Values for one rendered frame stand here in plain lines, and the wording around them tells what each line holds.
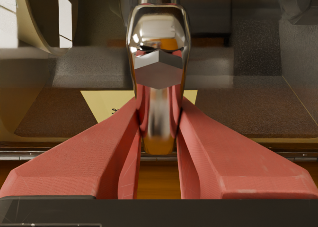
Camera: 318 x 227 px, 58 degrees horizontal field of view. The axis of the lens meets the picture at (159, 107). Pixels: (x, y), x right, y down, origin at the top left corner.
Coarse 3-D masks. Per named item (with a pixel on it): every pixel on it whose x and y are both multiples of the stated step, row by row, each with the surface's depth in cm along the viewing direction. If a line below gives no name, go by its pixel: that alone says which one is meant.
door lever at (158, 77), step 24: (144, 0) 7; (168, 0) 7; (144, 24) 7; (168, 24) 7; (144, 48) 7; (168, 48) 7; (144, 72) 7; (168, 72) 7; (144, 96) 9; (168, 96) 8; (144, 120) 10; (168, 120) 10; (144, 144) 13; (168, 144) 13
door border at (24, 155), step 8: (0, 152) 31; (8, 152) 31; (16, 152) 31; (24, 152) 31; (32, 152) 31; (40, 152) 31; (144, 152) 31; (176, 152) 31; (280, 152) 31; (288, 152) 31; (24, 160) 33; (160, 160) 33; (168, 160) 33; (176, 160) 33; (296, 160) 33; (304, 160) 33; (312, 160) 33
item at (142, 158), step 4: (0, 156) 33; (4, 156) 33; (8, 156) 33; (12, 156) 33; (16, 156) 33; (0, 160) 33; (4, 160) 33; (8, 160) 33; (12, 160) 33; (16, 160) 33; (140, 160) 33; (144, 160) 33; (148, 160) 33; (152, 160) 33; (292, 160) 33
